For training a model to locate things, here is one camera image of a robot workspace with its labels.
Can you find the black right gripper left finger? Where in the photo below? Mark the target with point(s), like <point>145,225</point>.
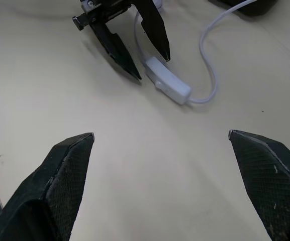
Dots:
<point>46,190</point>

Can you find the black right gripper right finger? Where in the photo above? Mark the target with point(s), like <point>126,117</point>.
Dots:
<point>273,180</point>

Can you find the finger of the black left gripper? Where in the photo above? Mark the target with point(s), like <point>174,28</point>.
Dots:
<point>115,50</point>
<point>154,27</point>

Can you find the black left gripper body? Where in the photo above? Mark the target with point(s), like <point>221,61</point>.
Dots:
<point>102,12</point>

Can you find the black desk lamp base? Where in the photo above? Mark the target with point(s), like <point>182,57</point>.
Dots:
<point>255,8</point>

